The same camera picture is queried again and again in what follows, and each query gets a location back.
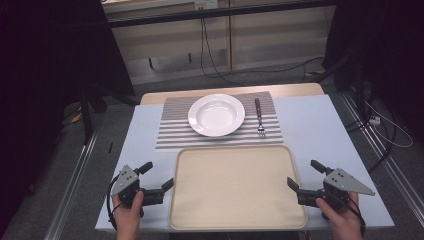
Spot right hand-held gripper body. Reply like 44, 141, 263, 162
297, 167, 376, 211

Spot black stand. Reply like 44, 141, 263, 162
78, 84, 138, 146

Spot black hanging cable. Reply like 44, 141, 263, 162
199, 16, 243, 87

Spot light wooden cabinet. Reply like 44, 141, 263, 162
101, 0, 337, 86

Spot person's left hand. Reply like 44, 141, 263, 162
112, 191, 145, 240

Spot person's right hand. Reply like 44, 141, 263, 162
315, 192, 363, 240

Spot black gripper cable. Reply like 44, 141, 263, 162
105, 175, 122, 232
346, 196, 367, 236

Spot white floor cable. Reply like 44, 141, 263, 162
364, 99, 414, 149

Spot white wall socket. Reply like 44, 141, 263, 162
194, 0, 219, 11

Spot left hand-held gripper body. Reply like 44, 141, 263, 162
110, 164, 165, 207

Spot grey striped placemat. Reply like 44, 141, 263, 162
155, 91, 285, 151

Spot white deep plate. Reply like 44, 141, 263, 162
187, 93, 246, 138

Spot beige plastic tray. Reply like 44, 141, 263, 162
168, 144, 309, 232

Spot black curtain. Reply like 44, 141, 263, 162
0, 0, 136, 231
321, 0, 424, 141

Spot black floor cable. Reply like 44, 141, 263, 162
344, 96, 398, 174
233, 55, 326, 84

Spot pale blue table board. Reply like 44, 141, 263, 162
94, 94, 395, 233

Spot fork with brown handle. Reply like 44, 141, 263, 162
254, 97, 267, 138

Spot aluminium floor rail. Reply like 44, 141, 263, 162
339, 92, 424, 228
44, 131, 99, 240

